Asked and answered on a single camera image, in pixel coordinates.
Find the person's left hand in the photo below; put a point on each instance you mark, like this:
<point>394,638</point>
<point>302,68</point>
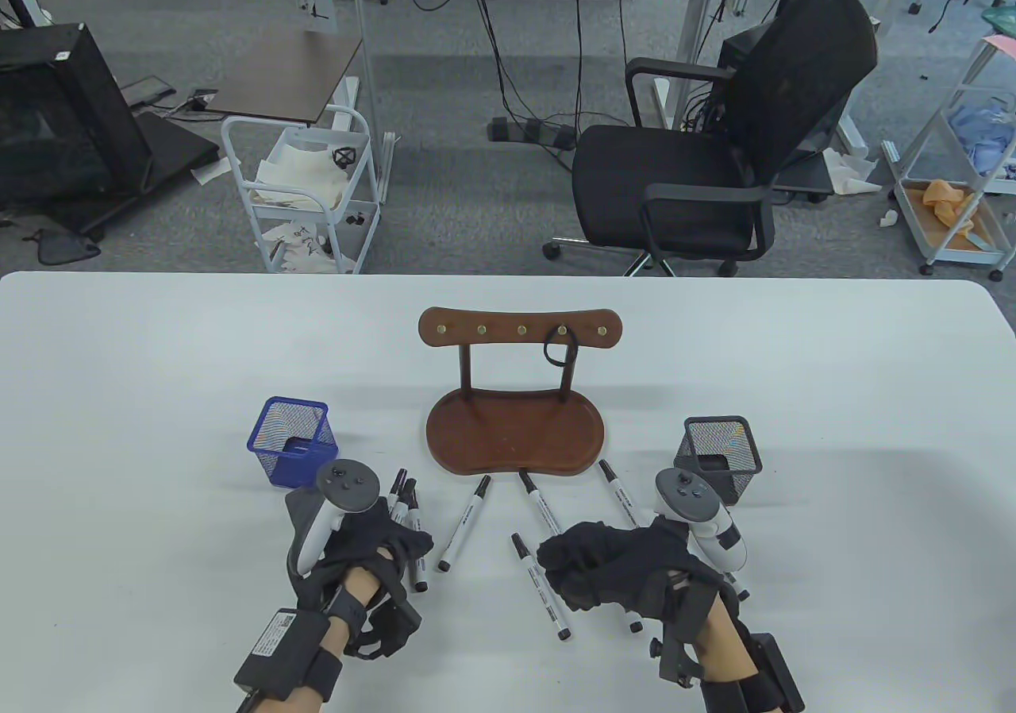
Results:
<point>373,542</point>

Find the person's right hand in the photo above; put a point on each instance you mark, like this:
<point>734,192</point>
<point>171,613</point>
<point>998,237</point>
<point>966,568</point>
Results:
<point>627,570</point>

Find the black-capped white marker pen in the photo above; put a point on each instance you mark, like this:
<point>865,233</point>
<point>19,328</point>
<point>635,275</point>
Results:
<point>420,578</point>
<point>398,476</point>
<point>407,491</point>
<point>464,524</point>

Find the group of white markers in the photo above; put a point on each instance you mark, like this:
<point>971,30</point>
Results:
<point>540,586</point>

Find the black elastic band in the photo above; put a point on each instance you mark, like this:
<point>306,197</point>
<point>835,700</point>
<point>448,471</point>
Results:
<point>547,350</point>

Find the person's right forearm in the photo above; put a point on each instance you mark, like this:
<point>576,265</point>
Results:
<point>722,645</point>

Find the grey white handheld controller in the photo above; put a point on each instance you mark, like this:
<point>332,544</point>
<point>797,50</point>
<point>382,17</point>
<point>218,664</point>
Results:
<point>349,484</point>
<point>684,495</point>

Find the black labelled battery box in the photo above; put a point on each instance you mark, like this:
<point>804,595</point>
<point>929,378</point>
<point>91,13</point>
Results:
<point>282,653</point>

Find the blue mesh pen holder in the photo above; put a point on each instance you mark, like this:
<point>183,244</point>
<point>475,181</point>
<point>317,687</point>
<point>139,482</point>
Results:
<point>286,419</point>

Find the brown wooden hook rack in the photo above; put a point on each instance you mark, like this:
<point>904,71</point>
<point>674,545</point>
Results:
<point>563,427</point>

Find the black mesh pen holder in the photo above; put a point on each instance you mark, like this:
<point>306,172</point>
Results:
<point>718,433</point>

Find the white round-railed utility cart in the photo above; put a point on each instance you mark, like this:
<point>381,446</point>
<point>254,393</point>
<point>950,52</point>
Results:
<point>346,244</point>

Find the white cloth bag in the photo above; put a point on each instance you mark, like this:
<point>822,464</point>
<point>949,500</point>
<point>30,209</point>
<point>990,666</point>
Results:
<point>305,173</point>

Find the black mesh office chair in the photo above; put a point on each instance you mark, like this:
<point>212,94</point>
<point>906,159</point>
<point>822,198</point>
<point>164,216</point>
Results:
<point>675,189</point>

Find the small black round object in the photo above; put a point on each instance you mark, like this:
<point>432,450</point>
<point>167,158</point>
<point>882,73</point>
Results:
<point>344,156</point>

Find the small white paper sheet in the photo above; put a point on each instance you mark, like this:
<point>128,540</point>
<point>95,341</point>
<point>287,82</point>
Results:
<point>209,173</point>

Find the small crumpled paper ball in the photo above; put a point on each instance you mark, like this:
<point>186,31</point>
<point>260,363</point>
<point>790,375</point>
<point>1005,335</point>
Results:
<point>887,218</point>

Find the black power strip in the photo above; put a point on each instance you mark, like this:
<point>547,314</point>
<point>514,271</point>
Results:
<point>528,132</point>

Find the crumpled white paper sheet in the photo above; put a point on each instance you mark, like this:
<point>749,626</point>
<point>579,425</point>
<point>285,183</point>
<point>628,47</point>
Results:
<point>849,173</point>

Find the white cart with wooden shelves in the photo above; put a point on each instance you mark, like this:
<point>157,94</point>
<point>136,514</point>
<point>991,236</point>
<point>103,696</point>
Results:
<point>964,259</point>

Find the brown top side table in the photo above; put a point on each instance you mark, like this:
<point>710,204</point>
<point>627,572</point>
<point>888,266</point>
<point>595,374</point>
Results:
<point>286,78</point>

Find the orange cloth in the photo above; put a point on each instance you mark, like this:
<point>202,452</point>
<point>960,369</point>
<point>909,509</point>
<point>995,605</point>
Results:
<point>944,197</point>

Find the black computer tower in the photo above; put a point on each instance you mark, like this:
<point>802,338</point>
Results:
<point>734,46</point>

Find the black equipment case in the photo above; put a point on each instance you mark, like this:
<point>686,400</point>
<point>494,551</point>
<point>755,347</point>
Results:
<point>55,109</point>

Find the blue cloth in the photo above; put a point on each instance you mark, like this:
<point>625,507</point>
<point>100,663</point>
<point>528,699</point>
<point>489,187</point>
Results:
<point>984,137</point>

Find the green bag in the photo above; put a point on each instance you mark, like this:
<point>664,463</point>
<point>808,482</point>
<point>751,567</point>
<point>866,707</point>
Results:
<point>1002,18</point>

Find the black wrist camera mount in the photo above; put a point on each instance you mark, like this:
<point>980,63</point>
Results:
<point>389,626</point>
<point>679,645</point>

